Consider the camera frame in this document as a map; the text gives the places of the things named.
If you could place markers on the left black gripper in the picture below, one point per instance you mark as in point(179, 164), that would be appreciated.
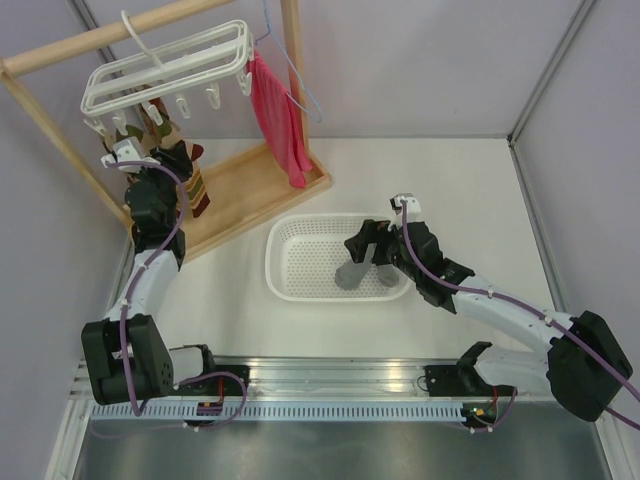
point(176, 154)

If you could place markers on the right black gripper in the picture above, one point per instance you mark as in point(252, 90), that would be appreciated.
point(371, 232)

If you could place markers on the beige striped sock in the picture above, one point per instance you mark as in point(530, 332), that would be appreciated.
point(134, 167)
point(168, 134)

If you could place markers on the grey sock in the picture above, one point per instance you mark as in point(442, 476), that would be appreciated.
point(387, 275)
point(350, 274)

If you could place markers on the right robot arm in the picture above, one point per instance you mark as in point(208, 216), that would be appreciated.
point(577, 360)

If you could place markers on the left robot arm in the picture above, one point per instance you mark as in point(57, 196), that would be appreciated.
point(125, 355)

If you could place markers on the white clip sock hanger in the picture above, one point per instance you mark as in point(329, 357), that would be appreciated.
point(199, 61)

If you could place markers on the argyle patterned sock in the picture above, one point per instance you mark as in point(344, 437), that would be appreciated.
point(108, 141)

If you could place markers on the white perforated plastic basket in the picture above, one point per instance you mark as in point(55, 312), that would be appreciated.
point(303, 253)

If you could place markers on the wooden clothes rack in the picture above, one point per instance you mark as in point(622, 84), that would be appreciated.
point(252, 189)

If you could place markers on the pink towel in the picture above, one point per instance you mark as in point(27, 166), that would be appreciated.
point(276, 115)

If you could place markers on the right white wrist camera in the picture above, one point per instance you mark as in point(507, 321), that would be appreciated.
point(406, 208)

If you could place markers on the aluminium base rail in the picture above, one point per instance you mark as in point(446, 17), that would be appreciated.
point(366, 378)

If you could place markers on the white cable duct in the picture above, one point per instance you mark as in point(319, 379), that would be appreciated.
point(288, 411)

